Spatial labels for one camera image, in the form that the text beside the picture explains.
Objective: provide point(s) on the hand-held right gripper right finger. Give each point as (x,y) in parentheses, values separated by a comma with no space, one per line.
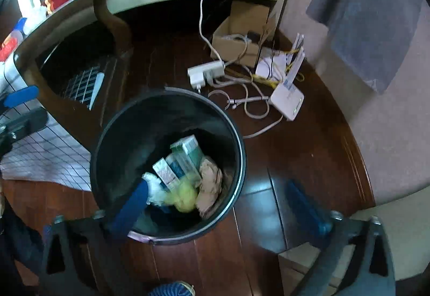
(307,207)

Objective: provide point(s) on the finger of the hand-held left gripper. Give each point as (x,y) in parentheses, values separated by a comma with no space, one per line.
(20,96)

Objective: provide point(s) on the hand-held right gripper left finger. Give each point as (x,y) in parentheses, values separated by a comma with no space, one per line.
(131,208)

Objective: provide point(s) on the white tissue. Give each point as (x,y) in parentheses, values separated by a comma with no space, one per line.
(154,187)

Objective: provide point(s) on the red white carton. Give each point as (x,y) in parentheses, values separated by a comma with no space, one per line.
(7,51)

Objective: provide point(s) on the white teal box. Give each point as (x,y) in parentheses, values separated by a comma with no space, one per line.
(164,173)

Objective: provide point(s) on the yellow plastic wrapper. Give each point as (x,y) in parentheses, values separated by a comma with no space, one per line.
(183,197)

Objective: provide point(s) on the black round trash bin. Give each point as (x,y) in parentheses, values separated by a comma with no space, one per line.
(141,134)

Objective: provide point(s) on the white blue paper cup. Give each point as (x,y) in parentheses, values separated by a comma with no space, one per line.
(32,20)

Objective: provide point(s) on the green white box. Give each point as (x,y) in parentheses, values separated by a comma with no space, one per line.
(188,155)

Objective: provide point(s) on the beige paper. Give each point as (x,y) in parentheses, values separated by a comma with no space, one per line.
(210,182)

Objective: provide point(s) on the white black checked tablecloth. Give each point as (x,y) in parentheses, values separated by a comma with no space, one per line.
(40,155)

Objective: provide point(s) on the person's blue slipper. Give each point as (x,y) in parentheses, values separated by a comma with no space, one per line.
(171,290)

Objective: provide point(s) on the cream furniture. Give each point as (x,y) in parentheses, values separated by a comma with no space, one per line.
(403,242)

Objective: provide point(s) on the white router with antennas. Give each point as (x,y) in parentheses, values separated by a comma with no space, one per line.
(287,99)

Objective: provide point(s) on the dark wooden table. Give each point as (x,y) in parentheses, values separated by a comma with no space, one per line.
(111,30)

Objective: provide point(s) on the person's dark pants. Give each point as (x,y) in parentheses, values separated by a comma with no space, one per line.
(20,249)

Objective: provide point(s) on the white flat modem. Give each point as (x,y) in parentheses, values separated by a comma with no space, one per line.
(268,67)

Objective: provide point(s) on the white power strip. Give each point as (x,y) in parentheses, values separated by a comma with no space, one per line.
(208,71)

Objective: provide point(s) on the cardboard box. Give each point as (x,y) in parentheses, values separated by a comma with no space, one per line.
(242,24)

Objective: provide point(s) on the grey curtain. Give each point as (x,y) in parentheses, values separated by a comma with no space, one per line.
(366,7)

